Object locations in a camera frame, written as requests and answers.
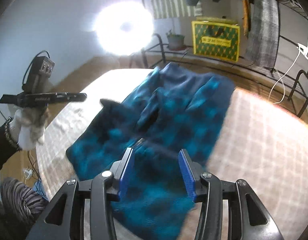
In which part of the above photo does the blue plaid fleece garment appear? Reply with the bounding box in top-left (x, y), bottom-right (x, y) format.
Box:
top-left (66, 63), bottom-right (235, 239)

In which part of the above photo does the left forearm black sleeve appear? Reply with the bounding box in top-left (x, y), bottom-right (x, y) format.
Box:
top-left (0, 117), bottom-right (21, 170)

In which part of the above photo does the left hand white glove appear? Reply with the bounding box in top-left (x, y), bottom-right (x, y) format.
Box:
top-left (8, 107), bottom-right (50, 151)

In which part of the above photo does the beige checked bed cover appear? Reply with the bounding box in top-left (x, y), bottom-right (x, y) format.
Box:
top-left (36, 69), bottom-right (308, 239)

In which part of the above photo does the striped grey fabric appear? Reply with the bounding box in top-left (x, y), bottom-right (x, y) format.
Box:
top-left (0, 177), bottom-right (49, 228)

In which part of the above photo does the small potted plant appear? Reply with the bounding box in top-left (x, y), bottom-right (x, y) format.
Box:
top-left (166, 29), bottom-right (186, 51)

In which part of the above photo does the green yellow patterned bag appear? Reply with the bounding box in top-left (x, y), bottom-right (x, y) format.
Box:
top-left (191, 20), bottom-right (240, 62)

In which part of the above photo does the grey plaid hanging cloth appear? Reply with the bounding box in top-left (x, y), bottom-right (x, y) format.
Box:
top-left (245, 0), bottom-right (280, 68)

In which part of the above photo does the striped window blind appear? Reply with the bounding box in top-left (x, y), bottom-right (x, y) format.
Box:
top-left (151, 0), bottom-right (203, 19)

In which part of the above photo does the white lamp cable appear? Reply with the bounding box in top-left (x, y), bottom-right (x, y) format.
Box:
top-left (268, 15), bottom-right (308, 105)

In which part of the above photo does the bright ring lamp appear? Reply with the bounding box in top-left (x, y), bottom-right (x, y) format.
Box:
top-left (93, 0), bottom-right (155, 56)

